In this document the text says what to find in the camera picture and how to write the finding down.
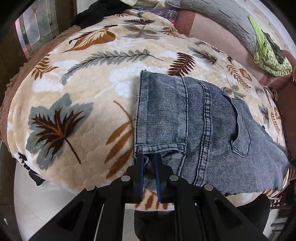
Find blue denim pants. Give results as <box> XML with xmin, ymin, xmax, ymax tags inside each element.
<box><xmin>134</xmin><ymin>71</ymin><xmax>290</xmax><ymax>195</ymax></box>

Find leaf pattern fleece blanket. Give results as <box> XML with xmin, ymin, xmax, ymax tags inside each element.
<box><xmin>6</xmin><ymin>9</ymin><xmax>290</xmax><ymax>211</ymax></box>

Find green patterned folded blanket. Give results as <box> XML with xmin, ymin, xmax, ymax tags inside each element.
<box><xmin>248</xmin><ymin>16</ymin><xmax>292</xmax><ymax>77</ymax></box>

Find black cloth on sofa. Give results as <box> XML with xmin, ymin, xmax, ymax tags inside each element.
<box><xmin>71</xmin><ymin>0</ymin><xmax>131</xmax><ymax>29</ymax></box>

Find dark grey cloth on blanket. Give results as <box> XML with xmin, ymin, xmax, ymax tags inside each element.
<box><xmin>263</xmin><ymin>32</ymin><xmax>285</xmax><ymax>64</ymax></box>

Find grey quilted pillow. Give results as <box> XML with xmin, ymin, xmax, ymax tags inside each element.
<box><xmin>167</xmin><ymin>0</ymin><xmax>256</xmax><ymax>55</ymax></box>

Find wooden door with glass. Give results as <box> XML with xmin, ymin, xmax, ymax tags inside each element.
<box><xmin>1</xmin><ymin>1</ymin><xmax>77</xmax><ymax>100</ymax></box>

